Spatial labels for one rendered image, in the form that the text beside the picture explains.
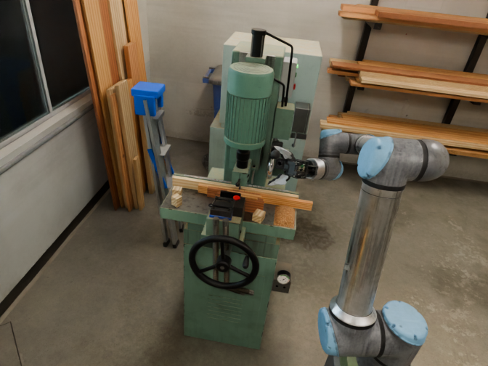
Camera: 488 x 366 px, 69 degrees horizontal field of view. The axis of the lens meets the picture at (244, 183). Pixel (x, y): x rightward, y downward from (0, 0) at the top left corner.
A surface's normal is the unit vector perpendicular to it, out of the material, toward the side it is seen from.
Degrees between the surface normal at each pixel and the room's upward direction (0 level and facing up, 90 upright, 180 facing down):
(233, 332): 90
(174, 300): 0
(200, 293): 90
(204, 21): 90
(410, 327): 5
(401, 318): 5
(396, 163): 73
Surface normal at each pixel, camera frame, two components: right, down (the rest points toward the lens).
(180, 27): -0.14, 0.53
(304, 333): 0.09, -0.84
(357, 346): 0.04, 0.36
